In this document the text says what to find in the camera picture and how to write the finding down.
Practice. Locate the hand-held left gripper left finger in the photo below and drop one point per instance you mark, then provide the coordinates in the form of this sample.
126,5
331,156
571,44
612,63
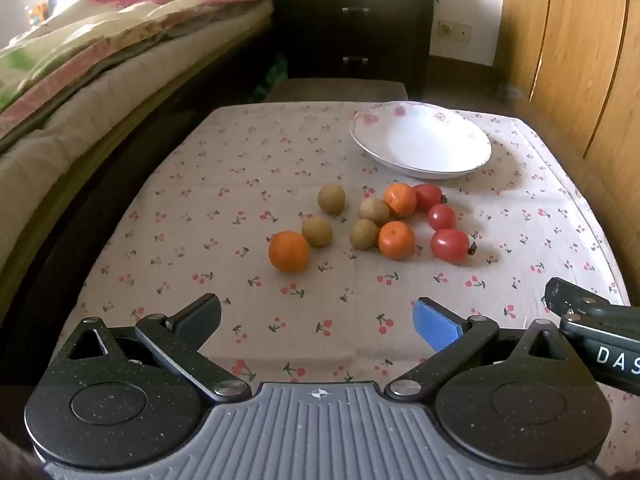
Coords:
200,319

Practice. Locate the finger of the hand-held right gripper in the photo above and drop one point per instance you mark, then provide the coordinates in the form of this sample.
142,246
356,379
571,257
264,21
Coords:
600,327
562,292

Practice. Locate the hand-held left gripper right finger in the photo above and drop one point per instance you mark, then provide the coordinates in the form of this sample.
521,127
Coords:
436,324

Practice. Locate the red cherry tomato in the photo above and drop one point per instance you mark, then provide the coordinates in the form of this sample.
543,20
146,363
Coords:
449,246
441,217
429,196

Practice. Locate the orange tangerine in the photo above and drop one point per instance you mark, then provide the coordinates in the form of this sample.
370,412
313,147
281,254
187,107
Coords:
289,251
400,200
396,240

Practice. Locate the white floral rimmed plate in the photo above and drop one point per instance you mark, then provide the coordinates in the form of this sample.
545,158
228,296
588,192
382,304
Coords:
425,145

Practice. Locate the cherry print tablecloth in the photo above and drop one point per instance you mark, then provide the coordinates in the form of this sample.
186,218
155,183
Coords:
225,185

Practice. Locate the bed with beige mattress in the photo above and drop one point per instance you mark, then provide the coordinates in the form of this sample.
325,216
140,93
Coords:
75,127

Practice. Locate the green bag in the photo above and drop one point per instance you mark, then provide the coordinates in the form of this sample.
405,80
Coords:
274,77

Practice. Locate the brown stool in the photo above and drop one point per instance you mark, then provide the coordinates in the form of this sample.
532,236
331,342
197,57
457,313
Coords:
335,91

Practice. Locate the wooden wardrobe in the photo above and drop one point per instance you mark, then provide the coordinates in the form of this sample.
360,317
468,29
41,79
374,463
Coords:
565,35

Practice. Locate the floral patchwork blanket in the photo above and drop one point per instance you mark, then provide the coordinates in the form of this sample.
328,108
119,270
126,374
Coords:
100,35

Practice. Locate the dark wooden nightstand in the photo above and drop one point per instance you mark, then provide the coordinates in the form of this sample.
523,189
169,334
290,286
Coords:
390,25

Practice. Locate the small orange toy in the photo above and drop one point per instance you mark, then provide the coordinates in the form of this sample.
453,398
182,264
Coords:
37,12

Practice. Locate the wall socket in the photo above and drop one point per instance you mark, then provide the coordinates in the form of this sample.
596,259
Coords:
454,30

